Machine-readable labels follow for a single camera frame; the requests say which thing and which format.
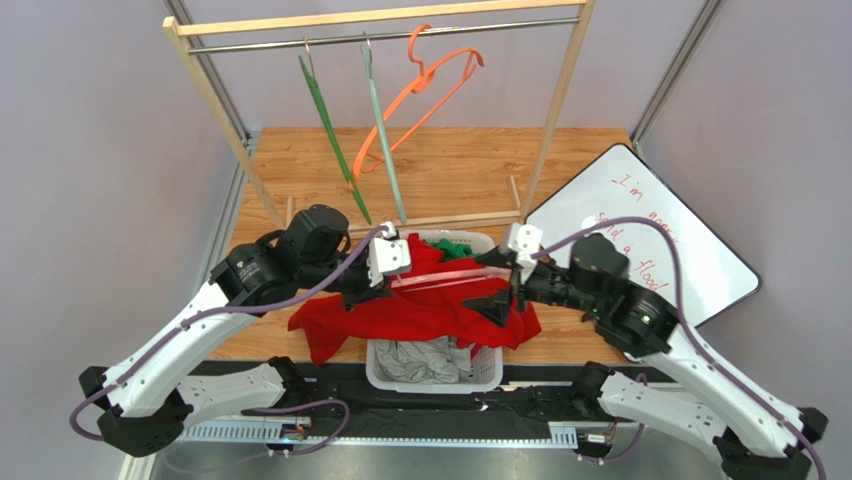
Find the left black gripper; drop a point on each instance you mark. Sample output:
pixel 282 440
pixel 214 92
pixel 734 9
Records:
pixel 365 291

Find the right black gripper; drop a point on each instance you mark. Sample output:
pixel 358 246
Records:
pixel 517 284

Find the pink hanger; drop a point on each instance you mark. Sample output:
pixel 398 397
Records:
pixel 437 280

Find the red t shirt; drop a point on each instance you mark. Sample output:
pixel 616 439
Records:
pixel 408 315

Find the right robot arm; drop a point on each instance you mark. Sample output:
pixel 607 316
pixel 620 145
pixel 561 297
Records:
pixel 748 432

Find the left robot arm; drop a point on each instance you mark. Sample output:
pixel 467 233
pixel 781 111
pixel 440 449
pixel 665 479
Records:
pixel 149 399

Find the orange hanger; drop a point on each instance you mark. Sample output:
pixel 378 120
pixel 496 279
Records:
pixel 366 162

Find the mint green hanger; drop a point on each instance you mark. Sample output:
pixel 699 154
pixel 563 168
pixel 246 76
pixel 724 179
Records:
pixel 367 56

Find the green garment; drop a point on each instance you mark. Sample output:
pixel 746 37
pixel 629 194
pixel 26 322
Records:
pixel 452 250

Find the white plastic laundry basket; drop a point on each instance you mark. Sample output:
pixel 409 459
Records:
pixel 487 365

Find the grey garment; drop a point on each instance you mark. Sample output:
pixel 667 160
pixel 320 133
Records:
pixel 437 361

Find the white whiteboard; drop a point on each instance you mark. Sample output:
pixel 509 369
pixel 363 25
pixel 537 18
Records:
pixel 674 250

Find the wooden clothes rack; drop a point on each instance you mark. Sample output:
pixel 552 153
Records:
pixel 182 35

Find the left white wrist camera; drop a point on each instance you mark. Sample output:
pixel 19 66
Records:
pixel 386 253

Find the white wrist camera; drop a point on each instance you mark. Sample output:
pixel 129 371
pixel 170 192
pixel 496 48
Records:
pixel 520 242
pixel 386 253

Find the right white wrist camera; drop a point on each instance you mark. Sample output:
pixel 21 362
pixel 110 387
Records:
pixel 520 242

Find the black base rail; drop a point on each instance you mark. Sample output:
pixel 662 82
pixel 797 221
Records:
pixel 528 399

